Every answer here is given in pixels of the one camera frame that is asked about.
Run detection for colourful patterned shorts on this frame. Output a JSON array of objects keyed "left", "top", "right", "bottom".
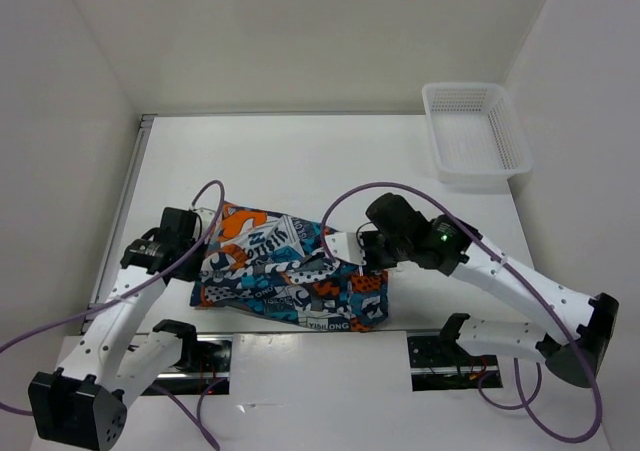
[{"left": 190, "top": 202, "right": 389, "bottom": 332}]

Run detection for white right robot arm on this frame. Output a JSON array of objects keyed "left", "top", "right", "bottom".
[{"left": 363, "top": 193, "right": 619, "bottom": 388}]

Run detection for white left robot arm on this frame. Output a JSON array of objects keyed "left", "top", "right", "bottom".
[{"left": 28, "top": 208, "right": 220, "bottom": 450}]

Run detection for white plastic basket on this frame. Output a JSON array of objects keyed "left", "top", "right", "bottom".
[{"left": 422, "top": 82, "right": 533, "bottom": 186}]

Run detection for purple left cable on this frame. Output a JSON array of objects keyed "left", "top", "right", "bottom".
[{"left": 0, "top": 179, "right": 227, "bottom": 450}]

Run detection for purple cable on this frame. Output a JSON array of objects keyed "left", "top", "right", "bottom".
[
  {"left": 321, "top": 181, "right": 604, "bottom": 445},
  {"left": 0, "top": 179, "right": 227, "bottom": 450}
]

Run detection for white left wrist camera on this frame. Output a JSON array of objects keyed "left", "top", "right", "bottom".
[{"left": 190, "top": 207, "right": 216, "bottom": 235}]

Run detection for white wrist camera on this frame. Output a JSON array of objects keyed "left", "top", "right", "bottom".
[
  {"left": 190, "top": 207, "right": 216, "bottom": 235},
  {"left": 325, "top": 232, "right": 366, "bottom": 266}
]

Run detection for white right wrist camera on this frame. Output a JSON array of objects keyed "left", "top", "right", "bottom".
[{"left": 325, "top": 232, "right": 366, "bottom": 266}]

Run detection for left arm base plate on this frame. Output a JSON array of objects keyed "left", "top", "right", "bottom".
[{"left": 143, "top": 334, "right": 233, "bottom": 396}]

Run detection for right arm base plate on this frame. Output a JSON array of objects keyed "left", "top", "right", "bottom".
[{"left": 406, "top": 331, "right": 503, "bottom": 392}]

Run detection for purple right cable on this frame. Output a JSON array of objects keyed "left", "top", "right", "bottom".
[{"left": 321, "top": 181, "right": 604, "bottom": 445}]

